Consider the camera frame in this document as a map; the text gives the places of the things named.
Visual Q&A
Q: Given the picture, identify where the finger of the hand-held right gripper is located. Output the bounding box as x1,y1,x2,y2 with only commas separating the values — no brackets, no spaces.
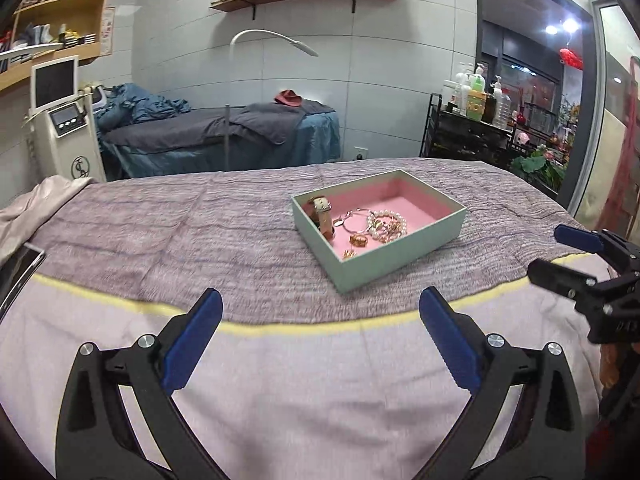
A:
527,258,631,317
554,224,640,273

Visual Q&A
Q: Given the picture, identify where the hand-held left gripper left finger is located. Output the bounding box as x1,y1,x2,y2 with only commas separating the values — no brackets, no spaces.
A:
55,287,224,480

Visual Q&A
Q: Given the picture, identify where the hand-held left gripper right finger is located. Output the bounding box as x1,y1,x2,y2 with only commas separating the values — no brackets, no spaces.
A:
419,286,586,480

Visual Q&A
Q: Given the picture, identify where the mint green box pink lining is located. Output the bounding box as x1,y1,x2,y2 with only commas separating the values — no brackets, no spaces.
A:
291,169,468,295

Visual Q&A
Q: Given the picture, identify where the gold chain necklace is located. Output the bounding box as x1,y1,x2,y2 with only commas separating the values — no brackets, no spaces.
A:
372,217,403,244

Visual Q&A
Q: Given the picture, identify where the pearl bracelet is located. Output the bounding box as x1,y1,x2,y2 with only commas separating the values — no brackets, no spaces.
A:
366,209,408,236

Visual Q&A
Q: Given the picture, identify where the silver bangle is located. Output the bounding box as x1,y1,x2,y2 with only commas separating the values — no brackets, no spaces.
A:
341,208,373,234

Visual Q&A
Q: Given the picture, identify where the wrist watch with pink strap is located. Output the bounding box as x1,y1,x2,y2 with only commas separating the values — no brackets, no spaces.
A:
311,196,337,241

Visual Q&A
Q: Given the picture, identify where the person's right hand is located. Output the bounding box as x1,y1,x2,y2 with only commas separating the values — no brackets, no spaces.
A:
599,344,620,391

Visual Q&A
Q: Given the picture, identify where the red hanging cloth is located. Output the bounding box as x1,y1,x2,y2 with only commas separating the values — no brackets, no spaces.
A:
597,55,640,241

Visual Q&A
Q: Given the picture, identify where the green leafy plant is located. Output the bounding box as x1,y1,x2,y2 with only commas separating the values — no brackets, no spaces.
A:
510,152,568,191

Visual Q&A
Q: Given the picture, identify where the black trolley rack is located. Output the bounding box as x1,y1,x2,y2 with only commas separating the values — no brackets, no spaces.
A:
420,92,516,166

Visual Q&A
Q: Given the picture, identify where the group of toiletry bottles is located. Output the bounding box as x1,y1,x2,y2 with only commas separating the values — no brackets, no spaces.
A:
447,62,516,128

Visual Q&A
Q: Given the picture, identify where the dark grey blanket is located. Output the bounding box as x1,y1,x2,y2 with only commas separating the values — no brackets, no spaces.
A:
102,99,335,153

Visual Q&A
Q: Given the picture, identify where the pale pink satin cloth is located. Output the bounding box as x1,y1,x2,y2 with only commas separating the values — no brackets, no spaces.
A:
0,176,96,261

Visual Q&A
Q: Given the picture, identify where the white beauty machine with screen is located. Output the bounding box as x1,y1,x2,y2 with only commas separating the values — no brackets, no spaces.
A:
27,55,107,183

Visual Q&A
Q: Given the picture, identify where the massage bed with blue skirt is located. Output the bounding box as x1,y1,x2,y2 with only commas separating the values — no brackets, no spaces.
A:
100,100,342,181

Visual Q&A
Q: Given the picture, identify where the crumpled blue duvet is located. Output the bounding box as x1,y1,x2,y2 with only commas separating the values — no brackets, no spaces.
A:
95,82,193,126

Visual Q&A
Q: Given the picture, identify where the curved wooden shelf unit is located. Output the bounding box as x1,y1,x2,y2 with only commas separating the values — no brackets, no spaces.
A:
0,0,117,93

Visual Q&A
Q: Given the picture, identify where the white arched floor lamp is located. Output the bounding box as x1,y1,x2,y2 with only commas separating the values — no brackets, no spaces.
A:
225,29,319,171

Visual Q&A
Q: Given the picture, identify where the pile of shelf clutter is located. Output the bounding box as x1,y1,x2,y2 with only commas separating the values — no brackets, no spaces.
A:
0,0,98,68

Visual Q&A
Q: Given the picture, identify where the wall poster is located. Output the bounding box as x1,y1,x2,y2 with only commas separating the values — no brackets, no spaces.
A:
101,6,117,56

